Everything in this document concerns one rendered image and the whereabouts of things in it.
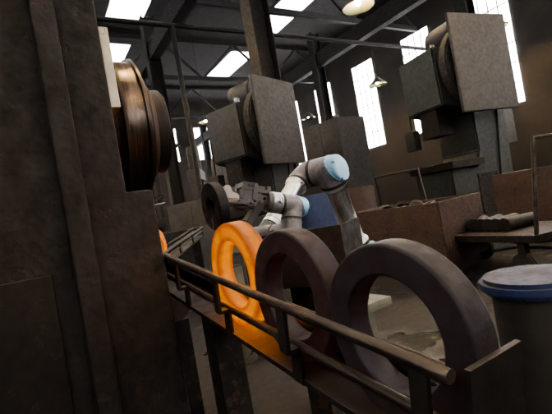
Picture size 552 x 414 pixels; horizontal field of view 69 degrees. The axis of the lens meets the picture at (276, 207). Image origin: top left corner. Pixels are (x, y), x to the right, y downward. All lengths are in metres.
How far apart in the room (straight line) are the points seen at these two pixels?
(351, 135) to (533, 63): 8.15
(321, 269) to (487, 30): 6.22
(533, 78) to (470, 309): 13.30
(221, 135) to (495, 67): 3.82
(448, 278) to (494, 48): 6.28
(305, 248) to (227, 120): 4.70
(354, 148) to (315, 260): 5.88
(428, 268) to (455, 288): 0.03
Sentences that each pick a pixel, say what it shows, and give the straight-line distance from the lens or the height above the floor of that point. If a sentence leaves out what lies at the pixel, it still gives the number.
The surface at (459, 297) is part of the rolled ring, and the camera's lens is 0.37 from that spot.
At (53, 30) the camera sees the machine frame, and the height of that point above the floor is 1.20.
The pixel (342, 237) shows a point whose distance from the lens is 0.95.
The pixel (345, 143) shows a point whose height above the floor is 1.58.
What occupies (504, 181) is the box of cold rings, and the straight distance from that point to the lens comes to 4.82.
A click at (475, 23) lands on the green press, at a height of 2.77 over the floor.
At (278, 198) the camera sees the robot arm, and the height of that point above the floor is 0.82.
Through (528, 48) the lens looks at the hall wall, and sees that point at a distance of 13.80.
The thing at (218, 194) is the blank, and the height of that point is 0.86.
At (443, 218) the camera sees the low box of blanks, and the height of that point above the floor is 0.49.
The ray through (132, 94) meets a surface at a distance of 1.26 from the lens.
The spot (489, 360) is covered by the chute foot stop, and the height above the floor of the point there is 0.63.
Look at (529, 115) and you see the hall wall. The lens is 13.61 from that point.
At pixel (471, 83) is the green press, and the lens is 6.09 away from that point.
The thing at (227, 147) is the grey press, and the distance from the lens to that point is 5.17.
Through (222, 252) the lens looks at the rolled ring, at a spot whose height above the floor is 0.72.
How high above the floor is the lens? 0.78
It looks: level
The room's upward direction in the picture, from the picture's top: 10 degrees counter-clockwise
